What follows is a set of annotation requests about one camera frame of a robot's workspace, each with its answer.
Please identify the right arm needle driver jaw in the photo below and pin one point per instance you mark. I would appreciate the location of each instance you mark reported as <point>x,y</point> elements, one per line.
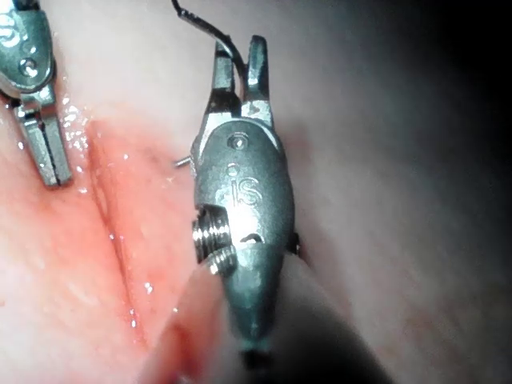
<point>258,76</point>
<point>224,80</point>

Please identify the tissue pad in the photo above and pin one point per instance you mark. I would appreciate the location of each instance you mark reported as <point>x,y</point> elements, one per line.
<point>120,224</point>

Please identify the left arm needle driver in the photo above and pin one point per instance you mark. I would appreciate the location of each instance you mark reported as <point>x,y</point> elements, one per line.
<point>24,48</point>

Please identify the curved steel needle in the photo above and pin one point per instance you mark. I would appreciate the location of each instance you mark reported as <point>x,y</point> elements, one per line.
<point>218,34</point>

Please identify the left arm needle driver jaw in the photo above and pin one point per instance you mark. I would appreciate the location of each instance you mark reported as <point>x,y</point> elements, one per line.
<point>56,144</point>
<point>40,148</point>

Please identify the right arm needle driver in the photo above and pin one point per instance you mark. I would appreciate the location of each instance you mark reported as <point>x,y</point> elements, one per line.
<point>244,188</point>

